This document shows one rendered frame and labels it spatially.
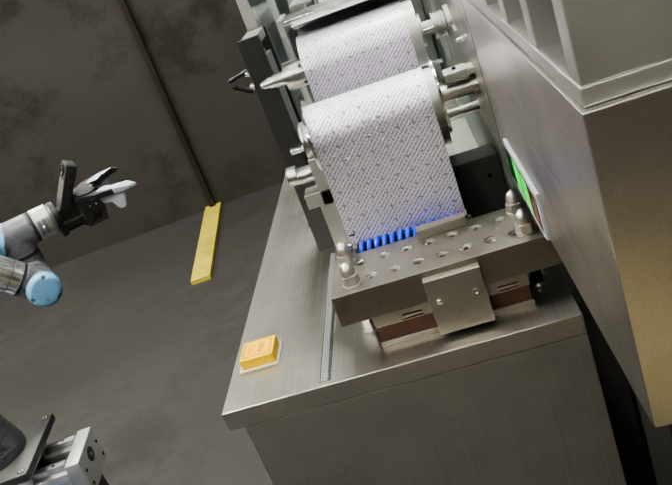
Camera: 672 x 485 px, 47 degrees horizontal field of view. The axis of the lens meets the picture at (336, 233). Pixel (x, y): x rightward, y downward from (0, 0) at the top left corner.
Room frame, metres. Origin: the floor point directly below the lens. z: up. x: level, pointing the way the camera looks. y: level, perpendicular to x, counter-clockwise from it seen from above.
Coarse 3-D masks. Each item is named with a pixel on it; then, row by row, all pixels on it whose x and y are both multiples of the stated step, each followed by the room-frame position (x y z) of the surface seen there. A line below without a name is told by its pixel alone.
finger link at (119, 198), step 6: (126, 180) 1.79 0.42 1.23; (102, 186) 1.80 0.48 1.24; (108, 186) 1.79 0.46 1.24; (114, 186) 1.78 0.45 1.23; (120, 186) 1.78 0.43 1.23; (126, 186) 1.78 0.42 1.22; (132, 186) 1.79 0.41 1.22; (114, 192) 1.78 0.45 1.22; (120, 192) 1.78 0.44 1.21; (102, 198) 1.79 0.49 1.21; (108, 198) 1.79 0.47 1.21; (114, 198) 1.79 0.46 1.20; (120, 198) 1.79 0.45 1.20; (120, 204) 1.79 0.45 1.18
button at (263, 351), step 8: (272, 336) 1.38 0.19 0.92; (248, 344) 1.38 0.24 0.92; (256, 344) 1.37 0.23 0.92; (264, 344) 1.36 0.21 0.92; (272, 344) 1.35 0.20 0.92; (248, 352) 1.35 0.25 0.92; (256, 352) 1.34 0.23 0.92; (264, 352) 1.33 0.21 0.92; (272, 352) 1.32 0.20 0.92; (240, 360) 1.33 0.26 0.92; (248, 360) 1.32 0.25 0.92; (256, 360) 1.32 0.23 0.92; (264, 360) 1.32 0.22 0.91; (272, 360) 1.32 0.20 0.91; (248, 368) 1.33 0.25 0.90
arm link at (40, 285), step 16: (0, 256) 1.61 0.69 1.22; (0, 272) 1.57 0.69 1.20; (16, 272) 1.59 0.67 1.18; (32, 272) 1.60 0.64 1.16; (48, 272) 1.61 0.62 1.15; (0, 288) 1.58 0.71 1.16; (16, 288) 1.58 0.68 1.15; (32, 288) 1.57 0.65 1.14; (48, 288) 1.58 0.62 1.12; (48, 304) 1.58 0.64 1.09
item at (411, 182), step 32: (352, 160) 1.40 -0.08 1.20; (384, 160) 1.39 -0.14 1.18; (416, 160) 1.38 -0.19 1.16; (448, 160) 1.37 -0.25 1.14; (352, 192) 1.41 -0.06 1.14; (384, 192) 1.40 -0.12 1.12; (416, 192) 1.39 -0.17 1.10; (448, 192) 1.38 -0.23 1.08; (352, 224) 1.41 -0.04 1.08; (384, 224) 1.40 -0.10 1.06
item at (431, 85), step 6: (426, 72) 1.42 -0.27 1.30; (426, 78) 1.40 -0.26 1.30; (432, 78) 1.40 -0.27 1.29; (432, 84) 1.39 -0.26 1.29; (432, 90) 1.38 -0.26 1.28; (432, 96) 1.38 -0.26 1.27; (438, 96) 1.38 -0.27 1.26; (432, 102) 1.38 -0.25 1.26; (438, 102) 1.38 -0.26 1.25; (438, 108) 1.38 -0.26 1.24; (438, 114) 1.38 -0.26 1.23; (444, 114) 1.38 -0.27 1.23; (438, 120) 1.39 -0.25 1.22; (444, 120) 1.39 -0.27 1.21
